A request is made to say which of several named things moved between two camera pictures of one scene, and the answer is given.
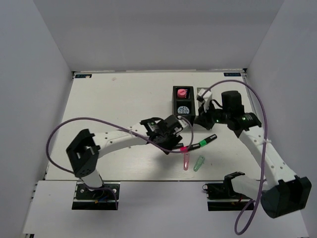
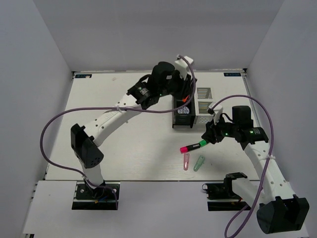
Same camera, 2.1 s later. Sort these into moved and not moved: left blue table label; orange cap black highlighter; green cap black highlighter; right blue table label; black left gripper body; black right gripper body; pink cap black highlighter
Moved: black right gripper body; orange cap black highlighter; black left gripper body
Not moved: pink cap black highlighter; left blue table label; green cap black highlighter; right blue table label
